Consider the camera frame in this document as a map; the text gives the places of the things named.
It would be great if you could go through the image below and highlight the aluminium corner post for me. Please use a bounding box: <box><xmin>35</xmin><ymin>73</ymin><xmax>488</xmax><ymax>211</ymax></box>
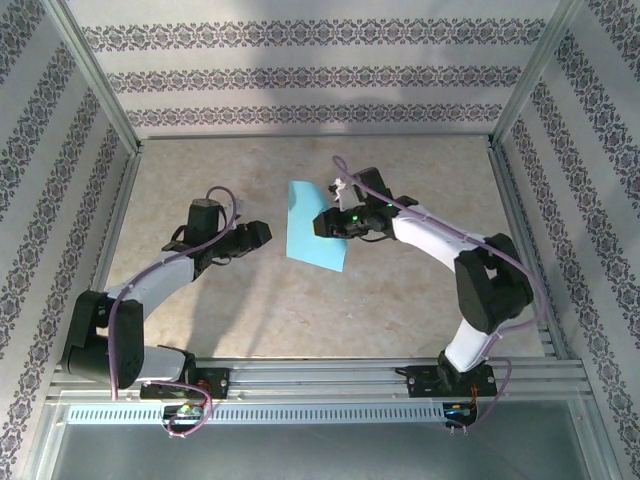
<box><xmin>43</xmin><ymin>0</ymin><xmax>144</xmax><ymax>157</ymax></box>
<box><xmin>488</xmin><ymin>0</ymin><xmax>586</xmax><ymax>154</ymax></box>

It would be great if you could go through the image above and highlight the aluminium side rail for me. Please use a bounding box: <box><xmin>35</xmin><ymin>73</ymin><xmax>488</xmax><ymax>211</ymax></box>
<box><xmin>67</xmin><ymin>147</ymin><xmax>144</xmax><ymax>365</ymax></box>
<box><xmin>485</xmin><ymin>147</ymin><xmax>571</xmax><ymax>361</ymax></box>

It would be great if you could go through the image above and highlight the white slotted cable duct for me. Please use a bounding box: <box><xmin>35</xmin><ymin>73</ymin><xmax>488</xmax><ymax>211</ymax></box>
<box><xmin>66</xmin><ymin>403</ymin><xmax>449</xmax><ymax>426</ymax></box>

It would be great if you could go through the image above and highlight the light blue cloth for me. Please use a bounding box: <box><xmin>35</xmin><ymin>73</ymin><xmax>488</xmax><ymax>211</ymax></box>
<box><xmin>284</xmin><ymin>179</ymin><xmax>349</xmax><ymax>274</ymax></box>

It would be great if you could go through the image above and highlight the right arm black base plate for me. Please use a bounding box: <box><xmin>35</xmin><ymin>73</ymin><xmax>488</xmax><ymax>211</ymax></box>
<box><xmin>407</xmin><ymin>364</ymin><xmax>496</xmax><ymax>400</ymax></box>

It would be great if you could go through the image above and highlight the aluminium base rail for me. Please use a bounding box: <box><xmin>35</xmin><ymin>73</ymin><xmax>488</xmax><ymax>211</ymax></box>
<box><xmin>47</xmin><ymin>355</ymin><xmax>589</xmax><ymax>401</ymax></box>

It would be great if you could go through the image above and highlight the grey metal sheet panel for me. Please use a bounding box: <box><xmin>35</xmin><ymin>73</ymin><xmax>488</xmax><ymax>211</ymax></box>
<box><xmin>29</xmin><ymin>399</ymin><xmax>614</xmax><ymax>480</ymax></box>

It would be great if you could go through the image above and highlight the thin aluminium wall rail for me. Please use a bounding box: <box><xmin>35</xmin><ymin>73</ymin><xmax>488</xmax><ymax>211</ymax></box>
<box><xmin>137</xmin><ymin>132</ymin><xmax>496</xmax><ymax>144</ymax></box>

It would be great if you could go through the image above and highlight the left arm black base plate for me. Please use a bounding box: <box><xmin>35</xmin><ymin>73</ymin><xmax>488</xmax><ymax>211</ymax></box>
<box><xmin>139</xmin><ymin>367</ymin><xmax>231</xmax><ymax>400</ymax></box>

